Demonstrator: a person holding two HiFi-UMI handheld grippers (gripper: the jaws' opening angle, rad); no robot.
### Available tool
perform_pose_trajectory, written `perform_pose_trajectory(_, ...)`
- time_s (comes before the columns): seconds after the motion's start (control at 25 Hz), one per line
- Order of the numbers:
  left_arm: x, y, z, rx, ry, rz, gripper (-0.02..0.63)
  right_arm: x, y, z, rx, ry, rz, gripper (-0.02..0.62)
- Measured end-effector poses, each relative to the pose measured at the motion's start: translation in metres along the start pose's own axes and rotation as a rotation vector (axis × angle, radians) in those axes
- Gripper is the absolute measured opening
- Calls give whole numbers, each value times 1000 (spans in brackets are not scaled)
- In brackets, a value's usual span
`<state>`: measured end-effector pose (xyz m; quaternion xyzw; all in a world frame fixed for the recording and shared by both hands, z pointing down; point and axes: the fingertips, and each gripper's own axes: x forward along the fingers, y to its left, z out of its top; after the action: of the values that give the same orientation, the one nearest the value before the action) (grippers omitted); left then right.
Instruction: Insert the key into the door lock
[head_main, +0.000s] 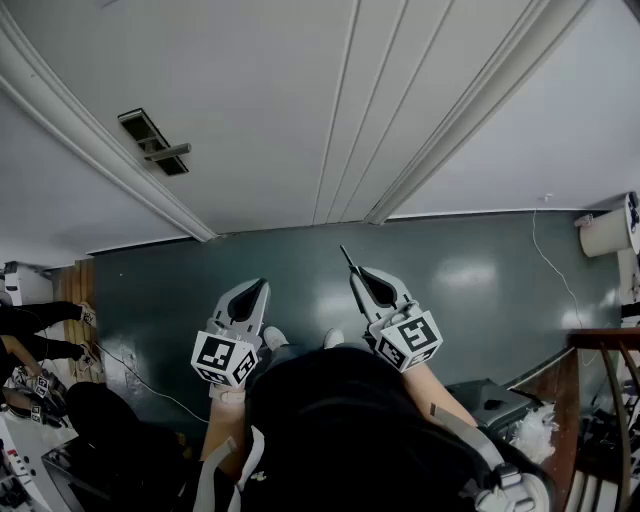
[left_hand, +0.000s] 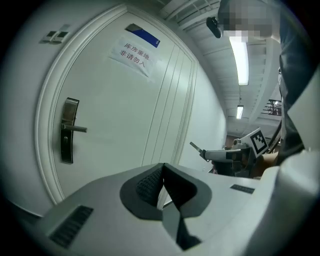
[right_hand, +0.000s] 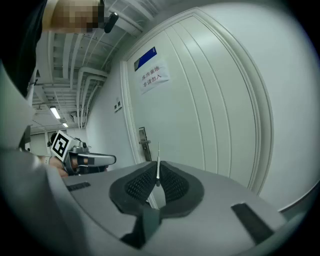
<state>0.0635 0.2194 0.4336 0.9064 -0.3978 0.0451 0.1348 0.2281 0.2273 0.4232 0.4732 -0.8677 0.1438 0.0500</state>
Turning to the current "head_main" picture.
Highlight black monitor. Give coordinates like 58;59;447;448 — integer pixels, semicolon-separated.
41;438;166;512

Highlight pale grey harness strap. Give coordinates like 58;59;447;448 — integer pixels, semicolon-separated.
192;424;266;512
429;403;551;512

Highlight steel door lock handle plate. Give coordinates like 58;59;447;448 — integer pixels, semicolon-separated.
117;107;193;177

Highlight white plastic bag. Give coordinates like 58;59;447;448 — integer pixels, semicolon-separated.
508;403;557;465

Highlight wooden stair railing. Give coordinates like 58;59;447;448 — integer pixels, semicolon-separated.
509;327;640;512

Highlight white appliance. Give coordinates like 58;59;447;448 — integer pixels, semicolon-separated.
0;259;54;307

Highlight person's left white shoe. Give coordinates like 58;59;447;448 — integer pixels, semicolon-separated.
262;325;291;352

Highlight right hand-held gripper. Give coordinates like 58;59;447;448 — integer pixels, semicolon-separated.
349;265;445;374

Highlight thin white wall cable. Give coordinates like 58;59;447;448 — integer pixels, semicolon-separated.
531;193;585;332

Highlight white cluttered table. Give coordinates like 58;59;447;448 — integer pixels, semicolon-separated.
0;409;84;512

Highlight white cylindrical bin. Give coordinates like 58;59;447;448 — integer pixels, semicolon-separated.
573;192;640;259

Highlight black case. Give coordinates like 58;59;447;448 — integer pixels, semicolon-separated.
443;378;544;442

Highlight white floor cable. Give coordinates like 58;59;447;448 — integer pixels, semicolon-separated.
93;341;212;426

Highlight person's right forearm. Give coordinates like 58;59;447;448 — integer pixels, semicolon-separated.
399;363;479;430

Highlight person's left forearm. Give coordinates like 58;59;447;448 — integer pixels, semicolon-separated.
199;397;251;481

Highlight beige wrist strap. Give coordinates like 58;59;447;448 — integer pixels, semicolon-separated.
208;383;247;405

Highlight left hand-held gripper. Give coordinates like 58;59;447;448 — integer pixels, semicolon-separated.
191;277;272;389

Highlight black chair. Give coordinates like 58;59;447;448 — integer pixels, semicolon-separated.
64;381;184;501

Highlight person's grey trousers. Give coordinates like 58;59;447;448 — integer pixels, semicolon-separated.
256;343;304;369

